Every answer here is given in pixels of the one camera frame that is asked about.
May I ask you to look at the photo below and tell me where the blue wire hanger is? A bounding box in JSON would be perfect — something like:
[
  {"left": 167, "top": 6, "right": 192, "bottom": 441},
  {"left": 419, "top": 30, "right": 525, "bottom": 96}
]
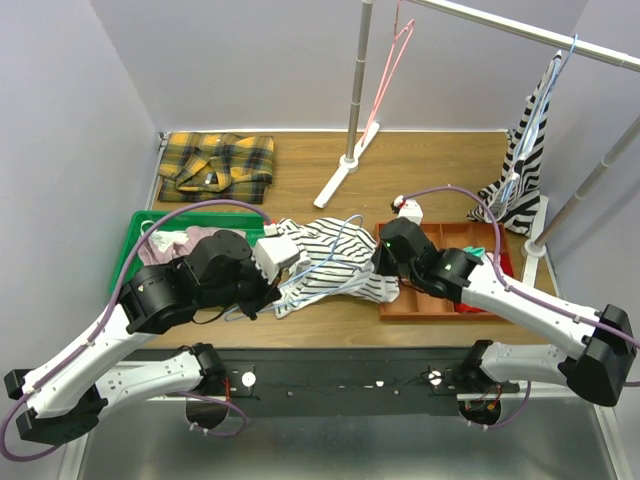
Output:
[{"left": 223, "top": 214, "right": 374, "bottom": 322}]

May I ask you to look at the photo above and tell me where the white black striped tank top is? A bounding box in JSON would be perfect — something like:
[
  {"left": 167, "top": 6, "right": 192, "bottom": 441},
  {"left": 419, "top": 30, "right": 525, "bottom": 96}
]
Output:
[{"left": 272, "top": 217, "right": 401, "bottom": 321}]

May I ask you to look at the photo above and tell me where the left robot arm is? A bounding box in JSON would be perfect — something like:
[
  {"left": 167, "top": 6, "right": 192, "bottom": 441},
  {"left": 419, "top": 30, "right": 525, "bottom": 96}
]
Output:
[{"left": 4, "top": 230, "right": 282, "bottom": 446}]

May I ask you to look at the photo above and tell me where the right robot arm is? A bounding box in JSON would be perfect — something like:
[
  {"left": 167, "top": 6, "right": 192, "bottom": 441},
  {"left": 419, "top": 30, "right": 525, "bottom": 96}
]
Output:
[{"left": 373, "top": 217, "right": 639, "bottom": 407}]

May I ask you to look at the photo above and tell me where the wide striped hung tank top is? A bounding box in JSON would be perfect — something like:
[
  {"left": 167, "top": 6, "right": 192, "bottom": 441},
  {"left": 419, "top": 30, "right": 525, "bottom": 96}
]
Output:
[{"left": 467, "top": 52, "right": 557, "bottom": 235}]

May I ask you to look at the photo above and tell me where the blue hanger holding top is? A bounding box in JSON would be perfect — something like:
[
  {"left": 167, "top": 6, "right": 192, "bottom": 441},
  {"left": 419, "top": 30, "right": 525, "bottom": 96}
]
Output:
[{"left": 499, "top": 34, "right": 579, "bottom": 210}]

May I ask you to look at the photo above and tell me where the green plastic tray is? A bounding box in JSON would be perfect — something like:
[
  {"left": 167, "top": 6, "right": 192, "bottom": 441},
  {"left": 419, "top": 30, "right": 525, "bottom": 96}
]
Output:
[{"left": 109, "top": 210, "right": 264, "bottom": 292}]

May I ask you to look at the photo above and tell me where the mint green sock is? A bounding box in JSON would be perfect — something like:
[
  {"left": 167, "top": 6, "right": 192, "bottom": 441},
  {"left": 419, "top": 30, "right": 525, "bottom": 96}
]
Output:
[{"left": 463, "top": 246, "right": 486, "bottom": 261}]

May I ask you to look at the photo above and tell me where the red cloth left compartment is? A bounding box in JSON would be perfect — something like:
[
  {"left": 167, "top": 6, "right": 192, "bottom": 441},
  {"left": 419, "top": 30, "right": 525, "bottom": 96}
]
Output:
[{"left": 454, "top": 303, "right": 490, "bottom": 316}]

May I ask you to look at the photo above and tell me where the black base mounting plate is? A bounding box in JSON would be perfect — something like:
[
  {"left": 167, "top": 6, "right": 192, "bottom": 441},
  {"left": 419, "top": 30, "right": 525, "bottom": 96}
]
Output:
[{"left": 164, "top": 347, "right": 531, "bottom": 419}]

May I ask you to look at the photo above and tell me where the brown wooden compartment box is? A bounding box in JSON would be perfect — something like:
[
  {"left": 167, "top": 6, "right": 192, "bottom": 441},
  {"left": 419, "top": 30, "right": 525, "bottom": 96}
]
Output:
[{"left": 379, "top": 222, "right": 505, "bottom": 324}]

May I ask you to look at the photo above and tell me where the mauve pink garment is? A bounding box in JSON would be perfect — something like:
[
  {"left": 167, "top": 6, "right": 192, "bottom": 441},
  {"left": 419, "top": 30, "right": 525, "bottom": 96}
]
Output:
[{"left": 137, "top": 226, "right": 220, "bottom": 266}]

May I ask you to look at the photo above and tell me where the yellow plaid shirt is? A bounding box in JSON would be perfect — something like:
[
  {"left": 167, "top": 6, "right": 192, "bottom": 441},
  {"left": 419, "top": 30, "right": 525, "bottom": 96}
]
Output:
[{"left": 157, "top": 132, "right": 275, "bottom": 205}]

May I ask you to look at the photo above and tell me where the metal clothes rack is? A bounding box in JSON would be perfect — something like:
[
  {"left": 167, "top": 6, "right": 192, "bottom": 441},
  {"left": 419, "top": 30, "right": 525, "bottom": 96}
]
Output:
[{"left": 313, "top": 1, "right": 639, "bottom": 286}]

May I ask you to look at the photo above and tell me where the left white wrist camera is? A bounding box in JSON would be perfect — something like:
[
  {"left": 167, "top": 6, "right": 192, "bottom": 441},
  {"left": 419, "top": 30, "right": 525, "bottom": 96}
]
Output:
[{"left": 253, "top": 223, "right": 302, "bottom": 283}]

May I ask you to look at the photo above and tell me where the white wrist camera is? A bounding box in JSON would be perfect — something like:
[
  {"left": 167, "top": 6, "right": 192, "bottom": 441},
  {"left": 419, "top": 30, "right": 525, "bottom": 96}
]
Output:
[
  {"left": 253, "top": 223, "right": 302, "bottom": 283},
  {"left": 391, "top": 195, "right": 423, "bottom": 226}
]

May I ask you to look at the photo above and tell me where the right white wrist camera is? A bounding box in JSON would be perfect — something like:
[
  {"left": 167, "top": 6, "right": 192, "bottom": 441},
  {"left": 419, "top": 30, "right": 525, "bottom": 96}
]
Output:
[{"left": 391, "top": 195, "right": 423, "bottom": 226}]

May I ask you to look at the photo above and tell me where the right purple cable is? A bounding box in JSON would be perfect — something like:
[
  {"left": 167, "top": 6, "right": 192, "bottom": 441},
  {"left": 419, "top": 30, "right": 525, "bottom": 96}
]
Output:
[{"left": 404, "top": 185, "right": 640, "bottom": 436}]

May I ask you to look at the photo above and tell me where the purple cable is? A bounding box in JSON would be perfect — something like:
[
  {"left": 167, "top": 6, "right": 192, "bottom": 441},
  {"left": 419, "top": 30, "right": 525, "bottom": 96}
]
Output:
[
  {"left": 0, "top": 198, "right": 274, "bottom": 460},
  {"left": 404, "top": 185, "right": 640, "bottom": 436}
]

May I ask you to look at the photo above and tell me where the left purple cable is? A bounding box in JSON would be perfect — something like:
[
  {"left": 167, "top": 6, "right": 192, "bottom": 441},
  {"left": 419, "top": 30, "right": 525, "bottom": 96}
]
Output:
[{"left": 0, "top": 198, "right": 274, "bottom": 460}]

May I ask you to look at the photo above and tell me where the pink wire hanger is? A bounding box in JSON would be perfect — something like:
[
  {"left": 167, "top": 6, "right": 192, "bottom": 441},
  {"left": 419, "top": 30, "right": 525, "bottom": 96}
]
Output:
[{"left": 363, "top": 1, "right": 415, "bottom": 137}]

